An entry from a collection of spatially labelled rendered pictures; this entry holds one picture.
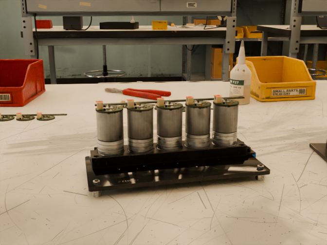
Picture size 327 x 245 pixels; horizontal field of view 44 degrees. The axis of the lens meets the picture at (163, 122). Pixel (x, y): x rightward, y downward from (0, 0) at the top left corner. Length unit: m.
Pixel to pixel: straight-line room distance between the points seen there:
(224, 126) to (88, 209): 0.15
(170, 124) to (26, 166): 0.15
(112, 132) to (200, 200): 0.10
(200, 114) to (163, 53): 4.43
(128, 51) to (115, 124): 4.43
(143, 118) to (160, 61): 4.45
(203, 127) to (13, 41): 4.61
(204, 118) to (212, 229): 0.12
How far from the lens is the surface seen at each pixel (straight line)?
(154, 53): 4.79
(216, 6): 2.69
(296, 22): 2.88
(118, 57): 4.79
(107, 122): 0.36
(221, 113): 0.38
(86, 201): 0.33
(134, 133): 0.37
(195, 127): 0.38
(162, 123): 0.37
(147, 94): 0.68
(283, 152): 0.45
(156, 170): 0.36
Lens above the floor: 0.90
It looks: 16 degrees down
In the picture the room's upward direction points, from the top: straight up
